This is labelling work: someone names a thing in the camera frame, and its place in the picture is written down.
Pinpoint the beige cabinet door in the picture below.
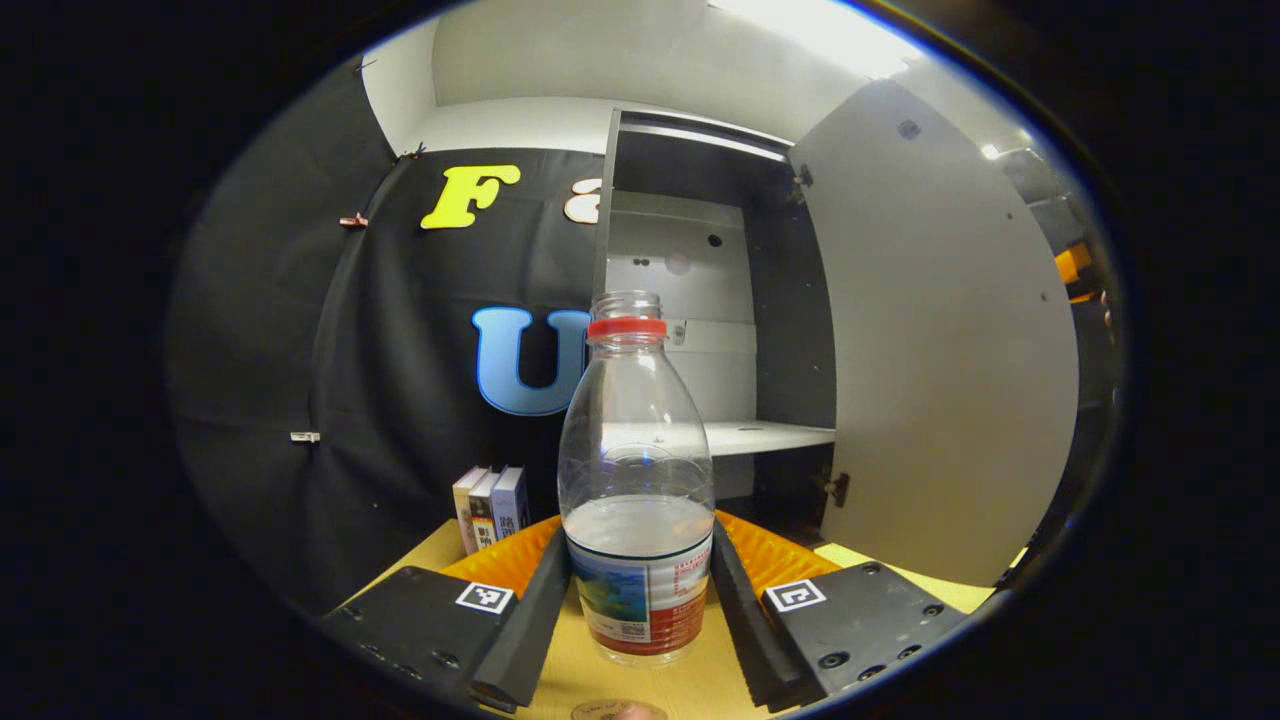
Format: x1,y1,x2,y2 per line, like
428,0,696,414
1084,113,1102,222
790,78,1081,589

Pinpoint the grey cabinet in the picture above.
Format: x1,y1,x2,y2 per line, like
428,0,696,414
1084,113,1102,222
592,108,841,531

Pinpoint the white book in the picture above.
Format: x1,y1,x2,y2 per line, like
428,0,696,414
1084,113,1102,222
452,466,489,556

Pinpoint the long ceiling light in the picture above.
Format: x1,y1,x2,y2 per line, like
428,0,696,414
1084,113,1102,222
710,0,926,79

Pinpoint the round coaster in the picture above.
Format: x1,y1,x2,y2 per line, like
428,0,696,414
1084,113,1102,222
572,699,667,720

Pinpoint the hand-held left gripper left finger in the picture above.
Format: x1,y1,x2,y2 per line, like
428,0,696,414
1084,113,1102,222
320,515,573,713

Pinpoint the clear plastic bottle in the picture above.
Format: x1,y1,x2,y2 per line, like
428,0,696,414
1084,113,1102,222
557,290,716,668

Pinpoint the black backdrop cloth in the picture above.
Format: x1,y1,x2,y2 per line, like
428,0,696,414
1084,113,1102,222
165,55,613,616

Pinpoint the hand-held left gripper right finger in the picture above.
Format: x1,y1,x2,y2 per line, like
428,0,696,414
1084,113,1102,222
712,510,971,713

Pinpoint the grey book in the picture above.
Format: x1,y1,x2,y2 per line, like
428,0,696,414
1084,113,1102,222
468,470,503,551

